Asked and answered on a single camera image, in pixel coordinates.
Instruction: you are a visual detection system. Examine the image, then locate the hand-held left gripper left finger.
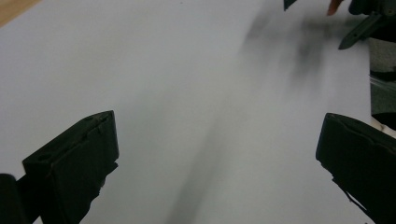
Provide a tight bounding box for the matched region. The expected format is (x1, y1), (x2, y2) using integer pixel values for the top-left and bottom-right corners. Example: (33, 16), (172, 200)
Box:
(21, 110), (120, 224)

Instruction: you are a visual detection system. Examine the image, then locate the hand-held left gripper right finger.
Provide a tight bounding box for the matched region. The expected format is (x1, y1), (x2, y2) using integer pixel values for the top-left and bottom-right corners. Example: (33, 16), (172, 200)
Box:
(315, 112), (396, 224)

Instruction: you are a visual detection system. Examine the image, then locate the metal floor rail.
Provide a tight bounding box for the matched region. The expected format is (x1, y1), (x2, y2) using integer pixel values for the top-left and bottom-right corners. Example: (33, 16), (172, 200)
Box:
(369, 75), (396, 91)

